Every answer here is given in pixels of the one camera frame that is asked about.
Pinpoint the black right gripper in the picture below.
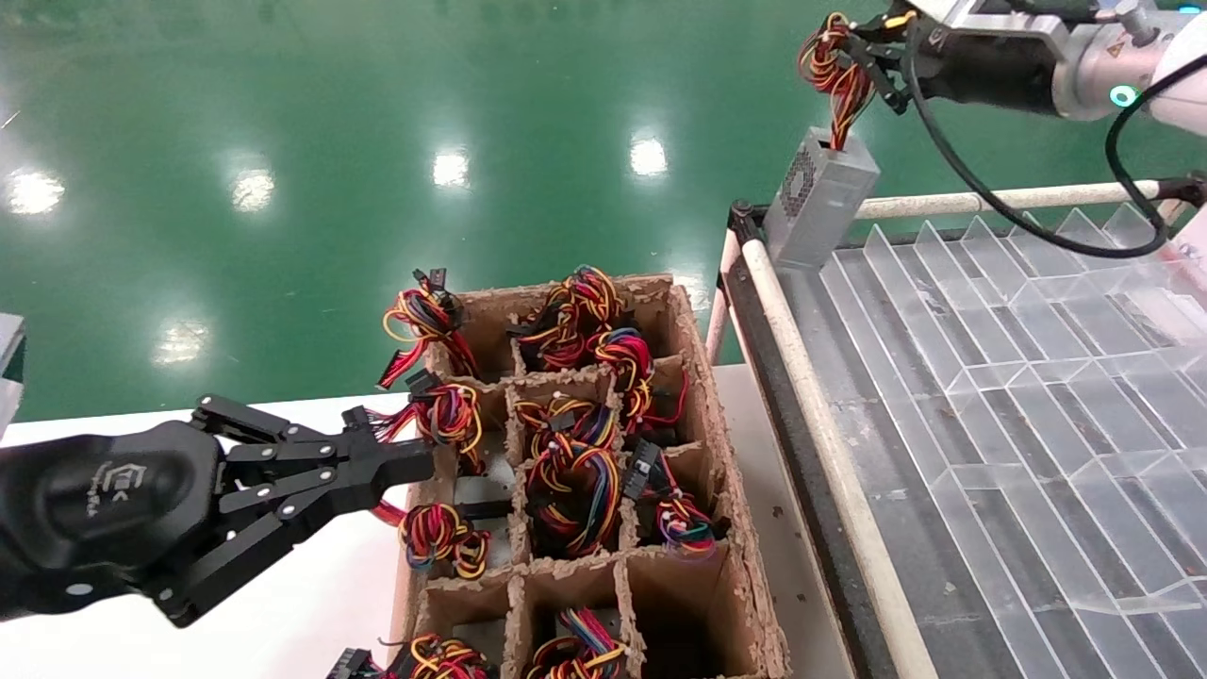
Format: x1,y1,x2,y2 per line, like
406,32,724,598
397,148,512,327
847,9,1065,116

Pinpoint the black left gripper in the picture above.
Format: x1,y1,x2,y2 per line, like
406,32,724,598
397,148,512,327
0,394,437,630

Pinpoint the grey power supply with wires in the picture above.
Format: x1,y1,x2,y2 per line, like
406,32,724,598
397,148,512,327
328,635,496,679
526,439,623,557
528,608,631,679
506,267,628,373
622,439,722,555
764,11,883,274
372,476,515,581
589,328,691,444
341,370,487,477
377,269,482,389
514,394,619,454

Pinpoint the brown cardboard divider box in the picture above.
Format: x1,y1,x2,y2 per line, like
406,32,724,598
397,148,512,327
391,273,793,679

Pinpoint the long white rack pipe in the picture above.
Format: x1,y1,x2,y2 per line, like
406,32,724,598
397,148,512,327
853,181,1166,222

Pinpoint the black pipe corner joint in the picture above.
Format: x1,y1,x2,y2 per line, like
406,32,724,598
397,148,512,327
728,198,769,248

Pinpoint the white rack leg pipe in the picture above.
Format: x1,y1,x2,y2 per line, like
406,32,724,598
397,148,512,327
705,234,744,367

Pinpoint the black pipe end joint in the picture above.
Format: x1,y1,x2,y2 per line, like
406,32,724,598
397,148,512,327
1158,172,1207,210

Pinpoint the clear acrylic divider tray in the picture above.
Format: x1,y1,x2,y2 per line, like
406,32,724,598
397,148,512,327
783,203,1207,679

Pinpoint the white pink labelled object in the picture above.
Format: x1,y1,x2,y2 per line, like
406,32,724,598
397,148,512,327
1167,209,1207,284

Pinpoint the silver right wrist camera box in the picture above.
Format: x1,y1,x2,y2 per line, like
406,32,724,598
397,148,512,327
929,0,1078,59

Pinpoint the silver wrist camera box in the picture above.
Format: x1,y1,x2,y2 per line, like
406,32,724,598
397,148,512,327
929,0,1078,59
0,314,26,437

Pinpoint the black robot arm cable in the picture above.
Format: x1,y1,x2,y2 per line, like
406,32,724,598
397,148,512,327
903,26,1207,261

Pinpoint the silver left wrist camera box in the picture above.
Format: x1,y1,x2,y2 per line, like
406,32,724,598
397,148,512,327
0,314,26,437

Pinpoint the black rack edge rail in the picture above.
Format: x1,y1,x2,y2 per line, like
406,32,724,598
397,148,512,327
728,255,897,679

